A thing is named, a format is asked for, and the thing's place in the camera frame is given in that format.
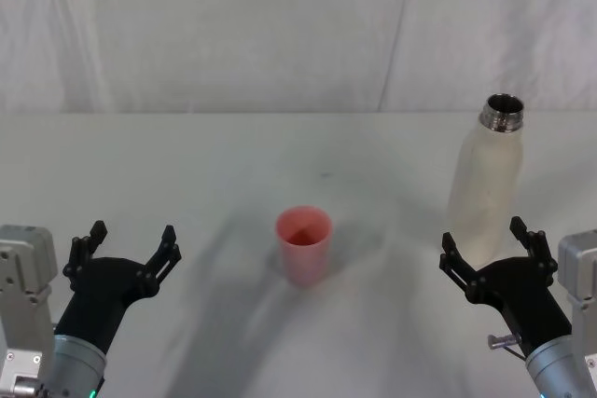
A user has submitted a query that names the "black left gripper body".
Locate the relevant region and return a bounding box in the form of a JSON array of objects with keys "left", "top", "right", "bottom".
[{"left": 54, "top": 256, "right": 157, "bottom": 354}]

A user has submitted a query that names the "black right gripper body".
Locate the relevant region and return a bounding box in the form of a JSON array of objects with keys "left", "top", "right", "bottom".
[{"left": 468, "top": 255, "right": 574, "bottom": 363}]

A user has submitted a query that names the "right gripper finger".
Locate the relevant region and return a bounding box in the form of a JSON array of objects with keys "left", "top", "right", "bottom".
[
  {"left": 437, "top": 231, "right": 482, "bottom": 306},
  {"left": 508, "top": 215, "right": 560, "bottom": 286}
]

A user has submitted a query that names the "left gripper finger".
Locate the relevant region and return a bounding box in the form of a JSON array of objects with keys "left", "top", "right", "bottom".
[
  {"left": 62, "top": 219, "right": 110, "bottom": 293},
  {"left": 136, "top": 225, "right": 183, "bottom": 300}
]

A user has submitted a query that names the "cream vacuum bottle steel neck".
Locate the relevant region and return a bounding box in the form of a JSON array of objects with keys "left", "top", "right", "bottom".
[{"left": 446, "top": 92, "right": 526, "bottom": 269}]

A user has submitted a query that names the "pink plastic cup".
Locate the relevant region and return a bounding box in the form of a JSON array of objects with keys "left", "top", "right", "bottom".
[{"left": 274, "top": 204, "right": 334, "bottom": 289}]

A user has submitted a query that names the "white table cloth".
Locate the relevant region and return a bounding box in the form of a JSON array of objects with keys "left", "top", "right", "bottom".
[{"left": 0, "top": 110, "right": 597, "bottom": 398}]

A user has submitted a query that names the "white curtain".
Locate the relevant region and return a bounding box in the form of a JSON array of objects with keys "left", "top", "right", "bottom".
[{"left": 0, "top": 0, "right": 597, "bottom": 116}]

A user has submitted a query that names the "thin cable with silver plug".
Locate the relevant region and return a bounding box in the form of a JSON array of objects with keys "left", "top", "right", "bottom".
[{"left": 487, "top": 332, "right": 531, "bottom": 363}]

